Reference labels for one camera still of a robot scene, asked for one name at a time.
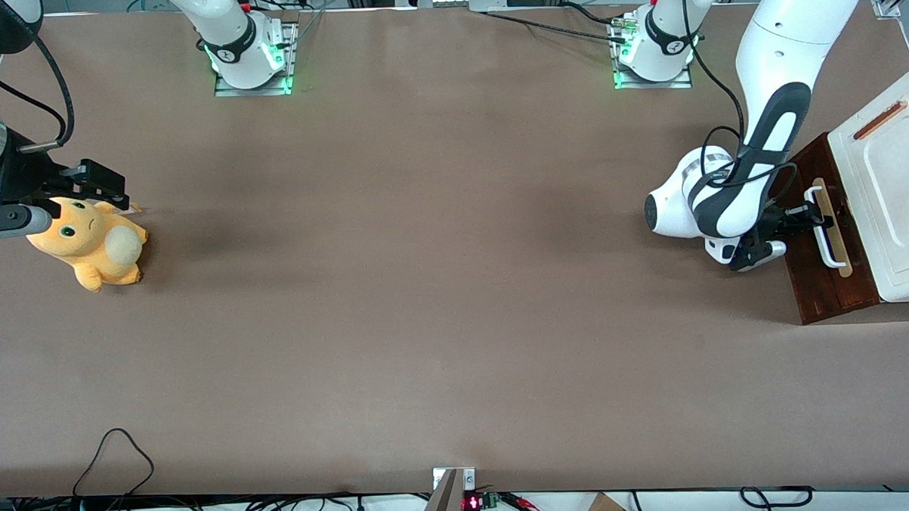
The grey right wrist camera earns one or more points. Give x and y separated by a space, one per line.
7 222

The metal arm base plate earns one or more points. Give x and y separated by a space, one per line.
223 89
649 85

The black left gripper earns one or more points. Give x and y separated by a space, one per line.
777 222

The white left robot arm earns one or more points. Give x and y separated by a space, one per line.
787 40

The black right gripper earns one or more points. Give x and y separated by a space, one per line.
22 178

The orange plush toy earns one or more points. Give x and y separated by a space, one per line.
91 245

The red display module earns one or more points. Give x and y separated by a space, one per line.
472 503

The dark wood drawer front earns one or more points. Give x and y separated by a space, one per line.
860 283

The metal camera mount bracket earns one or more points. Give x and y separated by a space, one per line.
444 505

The red clip lead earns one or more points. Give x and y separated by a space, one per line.
520 501

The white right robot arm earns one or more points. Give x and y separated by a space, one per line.
227 36

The metal corner bracket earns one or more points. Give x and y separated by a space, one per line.
886 7

